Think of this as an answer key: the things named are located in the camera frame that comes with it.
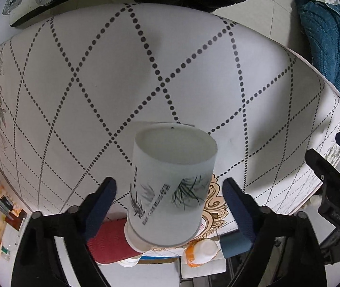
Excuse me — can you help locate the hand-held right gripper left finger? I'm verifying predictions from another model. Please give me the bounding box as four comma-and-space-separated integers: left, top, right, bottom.
11, 177, 117, 287

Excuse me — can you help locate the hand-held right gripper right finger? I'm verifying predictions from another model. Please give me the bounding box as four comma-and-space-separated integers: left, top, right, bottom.
222, 178, 329, 287

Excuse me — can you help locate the frosted white printed cup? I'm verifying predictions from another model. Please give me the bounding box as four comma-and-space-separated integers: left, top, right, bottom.
126, 121, 218, 247

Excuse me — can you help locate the red ribbed paper cup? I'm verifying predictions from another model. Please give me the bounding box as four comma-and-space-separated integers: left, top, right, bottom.
87, 219, 142, 265

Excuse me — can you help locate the white paper cup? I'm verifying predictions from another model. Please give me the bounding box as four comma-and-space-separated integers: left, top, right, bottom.
124, 222, 151, 253

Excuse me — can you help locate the white medicine box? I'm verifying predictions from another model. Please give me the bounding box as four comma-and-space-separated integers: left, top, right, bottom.
0, 215, 27, 261

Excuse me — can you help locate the blue quilted blanket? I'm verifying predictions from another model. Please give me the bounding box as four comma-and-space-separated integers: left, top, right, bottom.
289, 0, 340, 105

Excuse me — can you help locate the white dotted tablecloth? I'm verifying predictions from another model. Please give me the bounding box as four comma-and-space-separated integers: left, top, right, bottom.
0, 2, 340, 241

